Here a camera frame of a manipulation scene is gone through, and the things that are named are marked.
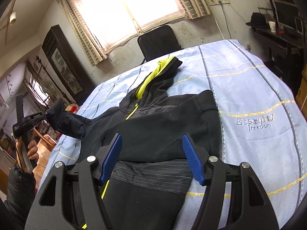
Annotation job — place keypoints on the person's left hand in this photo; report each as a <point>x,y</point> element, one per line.
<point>32,151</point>

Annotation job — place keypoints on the black hooded jacket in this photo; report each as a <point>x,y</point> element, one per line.
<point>156,129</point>

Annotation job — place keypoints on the standing fan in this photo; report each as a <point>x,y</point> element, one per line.
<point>48,86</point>

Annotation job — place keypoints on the light blue bed sheet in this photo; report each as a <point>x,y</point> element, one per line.
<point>251,95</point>

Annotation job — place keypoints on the black chair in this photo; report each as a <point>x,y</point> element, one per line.
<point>158,43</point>

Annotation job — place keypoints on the beige checked curtain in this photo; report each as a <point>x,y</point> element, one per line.
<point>81,33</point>
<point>191,0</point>

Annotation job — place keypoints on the white ceiling fixture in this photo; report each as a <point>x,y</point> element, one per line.
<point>13,18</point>

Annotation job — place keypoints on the black desk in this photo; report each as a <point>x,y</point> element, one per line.
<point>283,52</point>

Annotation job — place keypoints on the black monitor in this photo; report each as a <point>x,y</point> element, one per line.
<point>285,14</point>

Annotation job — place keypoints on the person's left forearm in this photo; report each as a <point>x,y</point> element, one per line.
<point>19,191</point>

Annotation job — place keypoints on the white power strip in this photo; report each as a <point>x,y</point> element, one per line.
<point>218,0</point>

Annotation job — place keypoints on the white paper cup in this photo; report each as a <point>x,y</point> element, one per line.
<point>272,26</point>

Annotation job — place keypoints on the dark framed picture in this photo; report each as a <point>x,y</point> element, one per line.
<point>64,62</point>

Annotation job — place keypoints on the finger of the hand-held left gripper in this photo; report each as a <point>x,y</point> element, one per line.
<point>41,117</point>

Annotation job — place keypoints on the bright window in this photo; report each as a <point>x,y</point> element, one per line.
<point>124,9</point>

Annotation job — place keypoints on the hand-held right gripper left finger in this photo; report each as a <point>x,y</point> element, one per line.
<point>111,158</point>

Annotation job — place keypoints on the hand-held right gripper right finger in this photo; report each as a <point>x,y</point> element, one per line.
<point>191,160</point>

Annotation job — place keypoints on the black hat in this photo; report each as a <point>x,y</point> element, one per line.
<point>257,20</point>

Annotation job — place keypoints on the brown cardboard box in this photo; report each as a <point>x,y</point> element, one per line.
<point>302,95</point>

